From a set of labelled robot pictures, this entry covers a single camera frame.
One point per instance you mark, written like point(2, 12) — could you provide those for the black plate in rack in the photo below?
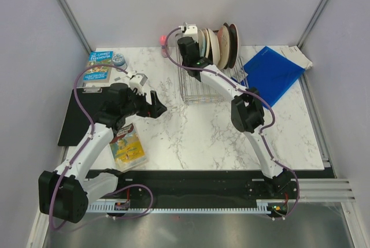
point(230, 54)

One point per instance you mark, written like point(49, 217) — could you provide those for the cream and green branch plate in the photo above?
point(208, 53)

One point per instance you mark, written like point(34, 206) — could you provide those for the small blue lidded jar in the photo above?
point(119, 60)

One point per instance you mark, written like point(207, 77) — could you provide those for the cream plate in rack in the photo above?
point(215, 47)

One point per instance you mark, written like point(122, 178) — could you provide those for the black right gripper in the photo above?
point(196, 44)

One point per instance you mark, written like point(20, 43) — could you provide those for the blue plastic folder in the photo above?
point(270, 73)

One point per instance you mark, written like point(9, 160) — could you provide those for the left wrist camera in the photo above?
point(137, 83)

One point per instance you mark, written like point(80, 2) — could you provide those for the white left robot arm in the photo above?
point(64, 193)

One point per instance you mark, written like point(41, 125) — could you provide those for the white slotted cable duct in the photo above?
point(117, 207)

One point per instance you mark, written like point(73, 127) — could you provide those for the illustrated yellow paperback book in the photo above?
point(127, 150)

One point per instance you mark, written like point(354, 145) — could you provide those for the white paper booklet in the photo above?
point(295, 55)

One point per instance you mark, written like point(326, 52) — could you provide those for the cream and blue leaf plate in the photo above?
point(204, 42)

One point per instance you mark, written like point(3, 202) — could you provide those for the pink speckled plate in rack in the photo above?
point(224, 39)

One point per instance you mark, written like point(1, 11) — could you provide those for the blue treehouse book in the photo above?
point(100, 73)

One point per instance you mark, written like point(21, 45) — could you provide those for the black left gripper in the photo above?
point(152, 111)

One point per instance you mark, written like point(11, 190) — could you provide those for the watermelon pattern plate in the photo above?
point(200, 42)

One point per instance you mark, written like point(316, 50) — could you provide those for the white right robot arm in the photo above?
point(247, 111)

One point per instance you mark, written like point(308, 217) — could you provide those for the pink squeeze bottle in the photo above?
point(164, 46)

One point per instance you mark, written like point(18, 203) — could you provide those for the metal wire dish rack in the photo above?
point(193, 91)

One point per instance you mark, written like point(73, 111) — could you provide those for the black clipboard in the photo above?
point(76, 123)

